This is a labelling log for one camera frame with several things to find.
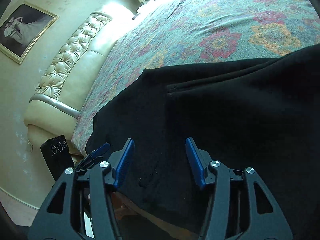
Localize black pants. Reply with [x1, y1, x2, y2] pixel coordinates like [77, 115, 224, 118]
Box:
[86, 45, 319, 239]

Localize framed wedding photo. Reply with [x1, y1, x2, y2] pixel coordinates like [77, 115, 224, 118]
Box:
[1, 2, 59, 64]

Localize floral bedspread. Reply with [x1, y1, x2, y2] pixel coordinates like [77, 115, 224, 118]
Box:
[72, 0, 319, 154]

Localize cream tufted headboard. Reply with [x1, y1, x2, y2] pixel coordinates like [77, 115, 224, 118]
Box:
[24, 8, 133, 155]

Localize black speaker box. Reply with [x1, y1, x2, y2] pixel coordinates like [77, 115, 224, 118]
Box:
[40, 135, 74, 181]

